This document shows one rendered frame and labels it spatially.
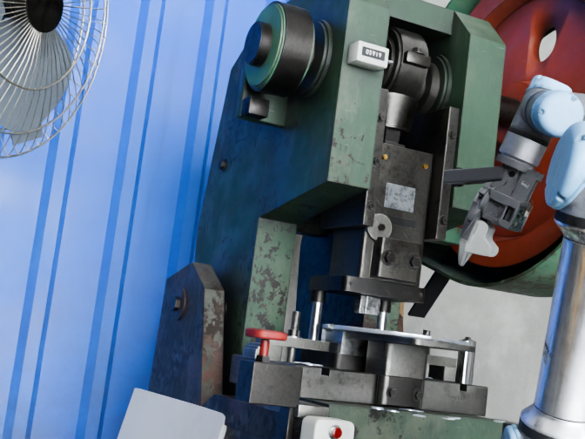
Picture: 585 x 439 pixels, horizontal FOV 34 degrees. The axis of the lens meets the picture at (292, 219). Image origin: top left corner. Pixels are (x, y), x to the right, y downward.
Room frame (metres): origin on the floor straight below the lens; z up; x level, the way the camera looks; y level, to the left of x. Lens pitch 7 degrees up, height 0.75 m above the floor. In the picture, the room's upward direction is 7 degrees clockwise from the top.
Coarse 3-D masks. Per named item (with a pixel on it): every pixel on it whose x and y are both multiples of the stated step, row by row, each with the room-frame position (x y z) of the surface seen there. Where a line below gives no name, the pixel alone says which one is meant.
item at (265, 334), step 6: (246, 330) 1.69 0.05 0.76; (252, 330) 1.67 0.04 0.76; (258, 330) 1.66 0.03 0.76; (264, 330) 1.65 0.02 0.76; (270, 330) 1.67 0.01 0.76; (252, 336) 1.67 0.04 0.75; (258, 336) 1.66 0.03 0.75; (264, 336) 1.65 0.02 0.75; (270, 336) 1.66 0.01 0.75; (276, 336) 1.66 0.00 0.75; (282, 336) 1.67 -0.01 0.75; (264, 342) 1.68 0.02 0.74; (264, 348) 1.68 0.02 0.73; (264, 354) 1.68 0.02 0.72
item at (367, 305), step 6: (360, 300) 2.02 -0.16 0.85; (366, 300) 2.01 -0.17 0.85; (372, 300) 2.02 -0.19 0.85; (378, 300) 2.03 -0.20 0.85; (354, 306) 2.04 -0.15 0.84; (360, 306) 2.02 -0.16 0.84; (366, 306) 2.01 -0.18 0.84; (372, 306) 2.02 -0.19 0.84; (378, 306) 2.04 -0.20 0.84; (354, 312) 2.03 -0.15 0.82; (360, 312) 2.02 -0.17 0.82; (366, 312) 2.01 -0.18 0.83; (372, 312) 2.02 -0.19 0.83; (378, 312) 2.04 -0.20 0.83
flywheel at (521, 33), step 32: (512, 0) 2.24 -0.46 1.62; (544, 0) 2.17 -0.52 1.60; (576, 0) 2.07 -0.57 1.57; (512, 32) 2.27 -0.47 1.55; (544, 32) 2.20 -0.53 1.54; (576, 32) 2.06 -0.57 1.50; (512, 64) 2.26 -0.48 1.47; (544, 64) 2.15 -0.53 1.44; (576, 64) 2.06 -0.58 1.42; (512, 96) 2.19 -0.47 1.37; (544, 160) 2.12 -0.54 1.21; (544, 192) 2.11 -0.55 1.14; (544, 224) 2.05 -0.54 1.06; (480, 256) 2.24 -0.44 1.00; (512, 256) 2.14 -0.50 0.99; (544, 256) 2.08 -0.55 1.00
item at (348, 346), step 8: (328, 336) 2.02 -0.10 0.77; (336, 336) 1.99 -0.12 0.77; (344, 336) 1.97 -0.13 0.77; (336, 344) 1.98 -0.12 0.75; (344, 344) 1.97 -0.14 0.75; (352, 344) 1.98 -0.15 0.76; (360, 344) 1.98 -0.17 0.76; (336, 352) 1.98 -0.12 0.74; (344, 352) 1.97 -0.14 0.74; (352, 352) 1.98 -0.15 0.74; (360, 352) 1.99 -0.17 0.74
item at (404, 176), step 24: (384, 144) 1.94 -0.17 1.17; (384, 168) 1.95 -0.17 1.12; (408, 168) 1.97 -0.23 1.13; (384, 192) 1.95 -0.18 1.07; (408, 192) 1.97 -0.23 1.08; (384, 216) 1.94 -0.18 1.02; (408, 216) 1.98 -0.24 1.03; (336, 240) 2.03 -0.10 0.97; (360, 240) 1.94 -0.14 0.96; (384, 240) 1.92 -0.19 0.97; (408, 240) 1.98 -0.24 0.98; (336, 264) 2.02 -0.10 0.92; (360, 264) 1.94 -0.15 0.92; (384, 264) 1.92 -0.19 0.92; (408, 264) 1.95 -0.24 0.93
